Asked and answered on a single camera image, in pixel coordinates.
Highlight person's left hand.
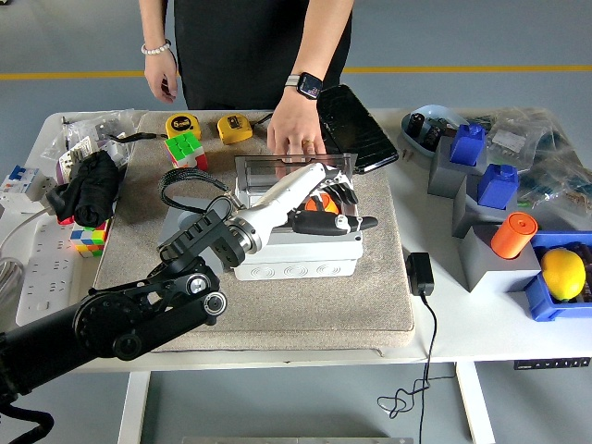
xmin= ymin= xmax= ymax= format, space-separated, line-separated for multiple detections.
xmin=266 ymin=86 xmax=329 ymax=162

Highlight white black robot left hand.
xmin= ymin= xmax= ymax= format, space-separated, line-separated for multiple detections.
xmin=238 ymin=160 xmax=380 ymax=251

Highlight person's right hand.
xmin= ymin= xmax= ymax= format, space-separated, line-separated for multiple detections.
xmin=143 ymin=47 xmax=181 ymax=104

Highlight orange cylinder battery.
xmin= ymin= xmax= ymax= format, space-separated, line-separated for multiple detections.
xmin=303 ymin=193 xmax=342 ymax=216
xmin=490 ymin=211 xmax=540 ymax=261

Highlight transparent grey-framed box lid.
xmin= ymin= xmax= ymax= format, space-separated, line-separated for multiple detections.
xmin=234 ymin=154 xmax=360 ymax=186

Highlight white electrical junction box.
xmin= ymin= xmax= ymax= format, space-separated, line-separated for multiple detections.
xmin=230 ymin=184 xmax=364 ymax=282

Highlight smart watch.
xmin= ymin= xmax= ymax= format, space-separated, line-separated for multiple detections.
xmin=285 ymin=71 xmax=325 ymax=101

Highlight yellow tape measure 5m label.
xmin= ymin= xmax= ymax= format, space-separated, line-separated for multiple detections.
xmin=104 ymin=113 xmax=204 ymax=142

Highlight glossy black case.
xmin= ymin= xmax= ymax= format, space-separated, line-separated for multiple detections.
xmin=316 ymin=83 xmax=400 ymax=175

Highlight yellow tape measure black label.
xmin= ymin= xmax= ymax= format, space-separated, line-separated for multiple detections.
xmin=216 ymin=114 xmax=255 ymax=145

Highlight colourful puzzle cube green face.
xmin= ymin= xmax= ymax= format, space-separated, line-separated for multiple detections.
xmin=164 ymin=130 xmax=209 ymax=172

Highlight person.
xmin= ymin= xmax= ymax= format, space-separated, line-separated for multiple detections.
xmin=138 ymin=0 xmax=357 ymax=161

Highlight clear bags of hardware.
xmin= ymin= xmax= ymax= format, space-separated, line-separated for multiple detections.
xmin=43 ymin=109 xmax=147 ymax=177

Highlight grey block with round hole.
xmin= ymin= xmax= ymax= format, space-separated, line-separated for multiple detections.
xmin=158 ymin=203 xmax=232 ymax=253

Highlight grey-brown mat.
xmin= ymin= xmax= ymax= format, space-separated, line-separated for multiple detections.
xmin=94 ymin=109 xmax=416 ymax=355

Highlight black folded cloth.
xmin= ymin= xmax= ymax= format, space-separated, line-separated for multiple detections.
xmin=45 ymin=151 xmax=122 ymax=228

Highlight light blue bowl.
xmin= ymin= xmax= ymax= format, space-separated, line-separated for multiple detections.
xmin=401 ymin=104 xmax=468 ymax=161

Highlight grey block holder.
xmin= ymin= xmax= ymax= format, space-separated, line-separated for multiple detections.
xmin=460 ymin=224 xmax=543 ymax=293
xmin=427 ymin=136 xmax=487 ymax=200
xmin=451 ymin=173 xmax=524 ymax=240

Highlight black power adapter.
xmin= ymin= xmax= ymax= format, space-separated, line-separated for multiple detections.
xmin=405 ymin=252 xmax=436 ymax=297

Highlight white socket module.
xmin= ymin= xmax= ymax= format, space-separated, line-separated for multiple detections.
xmin=32 ymin=174 xmax=57 ymax=201

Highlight blue plastic block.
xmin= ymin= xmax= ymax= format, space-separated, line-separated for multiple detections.
xmin=449 ymin=123 xmax=487 ymax=167
xmin=477 ymin=163 xmax=519 ymax=208

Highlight white blue circuit breaker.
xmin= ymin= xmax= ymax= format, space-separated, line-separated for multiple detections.
xmin=0 ymin=165 xmax=43 ymax=215

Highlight white power strip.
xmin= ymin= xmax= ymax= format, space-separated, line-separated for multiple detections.
xmin=16 ymin=220 xmax=78 ymax=327

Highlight clear bags of parts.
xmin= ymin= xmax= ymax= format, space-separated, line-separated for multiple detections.
xmin=466 ymin=106 xmax=592 ymax=232

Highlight white table leg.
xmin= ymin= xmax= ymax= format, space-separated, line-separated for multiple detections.
xmin=455 ymin=362 xmax=496 ymax=444
xmin=117 ymin=371 xmax=152 ymax=444

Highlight blue plastic bin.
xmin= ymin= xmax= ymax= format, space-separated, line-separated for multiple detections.
xmin=523 ymin=230 xmax=592 ymax=323

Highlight yellow lemon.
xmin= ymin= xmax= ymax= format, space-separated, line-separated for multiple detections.
xmin=539 ymin=248 xmax=587 ymax=302

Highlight black table control panel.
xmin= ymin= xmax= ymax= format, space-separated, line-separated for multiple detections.
xmin=512 ymin=356 xmax=592 ymax=371

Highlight white bead bracelet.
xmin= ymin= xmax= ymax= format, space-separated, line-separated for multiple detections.
xmin=141 ymin=39 xmax=172 ymax=56

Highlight black adapter cord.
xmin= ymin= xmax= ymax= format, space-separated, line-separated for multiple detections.
xmin=376 ymin=293 xmax=457 ymax=444

